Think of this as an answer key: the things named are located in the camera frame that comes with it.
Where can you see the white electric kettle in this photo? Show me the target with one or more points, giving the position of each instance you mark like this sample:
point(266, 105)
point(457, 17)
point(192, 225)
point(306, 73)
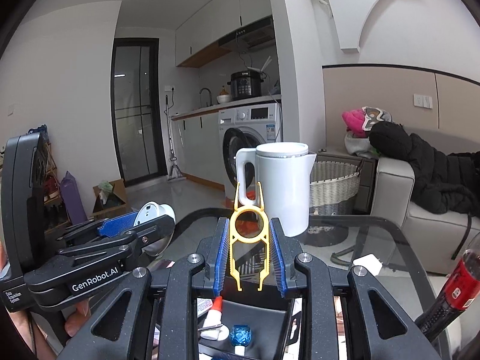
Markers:
point(285, 187)

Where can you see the person's left hand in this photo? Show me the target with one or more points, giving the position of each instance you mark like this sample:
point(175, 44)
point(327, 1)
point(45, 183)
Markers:
point(78, 317)

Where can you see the blue candy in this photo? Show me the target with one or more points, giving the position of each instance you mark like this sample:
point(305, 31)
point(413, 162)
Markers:
point(240, 335)

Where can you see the dark side table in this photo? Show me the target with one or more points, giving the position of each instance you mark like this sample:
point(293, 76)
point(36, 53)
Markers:
point(367, 183)

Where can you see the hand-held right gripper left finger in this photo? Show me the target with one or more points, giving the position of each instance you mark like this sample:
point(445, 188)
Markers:
point(221, 258)

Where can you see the white upper cabinets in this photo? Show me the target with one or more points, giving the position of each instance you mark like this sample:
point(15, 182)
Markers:
point(217, 18)

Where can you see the white cabinets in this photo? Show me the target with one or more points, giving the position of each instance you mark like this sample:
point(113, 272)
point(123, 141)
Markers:
point(198, 146)
point(217, 18)

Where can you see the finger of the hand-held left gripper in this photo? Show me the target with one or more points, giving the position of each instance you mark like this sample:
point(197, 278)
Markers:
point(112, 247)
point(116, 225)

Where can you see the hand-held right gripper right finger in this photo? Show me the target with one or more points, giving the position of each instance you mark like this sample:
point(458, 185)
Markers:
point(278, 258)

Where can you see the white wicker basket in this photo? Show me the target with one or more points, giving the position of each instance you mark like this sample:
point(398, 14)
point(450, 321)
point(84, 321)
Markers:
point(333, 191)

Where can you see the white charger adapter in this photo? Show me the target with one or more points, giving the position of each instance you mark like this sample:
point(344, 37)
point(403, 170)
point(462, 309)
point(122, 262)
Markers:
point(369, 264)

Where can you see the wooden shoe rack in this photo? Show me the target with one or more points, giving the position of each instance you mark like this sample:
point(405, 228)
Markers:
point(52, 191)

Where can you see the black cardboard box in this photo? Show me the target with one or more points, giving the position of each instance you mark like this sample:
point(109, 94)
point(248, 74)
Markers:
point(262, 322)

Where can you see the kitchen faucet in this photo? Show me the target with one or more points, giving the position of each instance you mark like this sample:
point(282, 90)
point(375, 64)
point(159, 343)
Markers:
point(205, 92)

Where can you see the wall switch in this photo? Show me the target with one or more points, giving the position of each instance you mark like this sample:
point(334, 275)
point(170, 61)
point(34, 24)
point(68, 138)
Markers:
point(423, 101)

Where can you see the white glue tube orange cap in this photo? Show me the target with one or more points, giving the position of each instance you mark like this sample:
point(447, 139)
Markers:
point(213, 315)

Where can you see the range hood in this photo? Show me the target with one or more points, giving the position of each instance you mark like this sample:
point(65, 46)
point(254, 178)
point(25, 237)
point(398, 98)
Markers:
point(251, 35)

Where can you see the white round lid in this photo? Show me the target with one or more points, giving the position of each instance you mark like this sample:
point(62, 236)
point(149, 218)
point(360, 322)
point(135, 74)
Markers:
point(153, 212)

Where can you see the pink hat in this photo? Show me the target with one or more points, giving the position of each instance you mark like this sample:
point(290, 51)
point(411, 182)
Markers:
point(352, 122)

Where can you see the purple rolled mat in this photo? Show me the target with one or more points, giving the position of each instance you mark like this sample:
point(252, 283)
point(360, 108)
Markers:
point(73, 200)

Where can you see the white lower cabinets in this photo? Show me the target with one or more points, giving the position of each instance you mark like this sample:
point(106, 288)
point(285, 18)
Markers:
point(198, 146)

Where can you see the black framed glass door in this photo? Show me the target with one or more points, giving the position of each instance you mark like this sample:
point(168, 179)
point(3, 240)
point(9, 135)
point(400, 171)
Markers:
point(135, 112)

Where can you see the mop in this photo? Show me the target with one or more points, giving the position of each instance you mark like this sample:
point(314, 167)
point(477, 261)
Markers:
point(175, 172)

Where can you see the black puffer jacket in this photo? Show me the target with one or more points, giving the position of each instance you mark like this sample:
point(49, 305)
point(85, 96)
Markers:
point(412, 157)

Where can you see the black pressure cooker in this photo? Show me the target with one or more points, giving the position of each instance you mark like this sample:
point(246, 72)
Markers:
point(245, 86)

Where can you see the white bowl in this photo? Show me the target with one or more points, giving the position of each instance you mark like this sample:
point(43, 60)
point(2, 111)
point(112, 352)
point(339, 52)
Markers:
point(224, 99)

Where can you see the open cardboard box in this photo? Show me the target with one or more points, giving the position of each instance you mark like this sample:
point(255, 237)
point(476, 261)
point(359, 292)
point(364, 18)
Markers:
point(112, 206)

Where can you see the yellow plastic tool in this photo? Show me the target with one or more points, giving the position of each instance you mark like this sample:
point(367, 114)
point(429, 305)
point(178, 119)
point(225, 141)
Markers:
point(237, 207)

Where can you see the grey cloth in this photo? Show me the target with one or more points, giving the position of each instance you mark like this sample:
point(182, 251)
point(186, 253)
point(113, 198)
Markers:
point(356, 144)

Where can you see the light grey sofa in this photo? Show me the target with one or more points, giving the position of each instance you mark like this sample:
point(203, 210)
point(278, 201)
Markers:
point(397, 195)

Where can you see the white washing machine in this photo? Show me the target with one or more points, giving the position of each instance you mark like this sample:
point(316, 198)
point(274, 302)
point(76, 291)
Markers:
point(255, 120)

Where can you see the cola bottle red label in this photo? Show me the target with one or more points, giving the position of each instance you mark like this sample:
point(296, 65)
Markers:
point(457, 296)

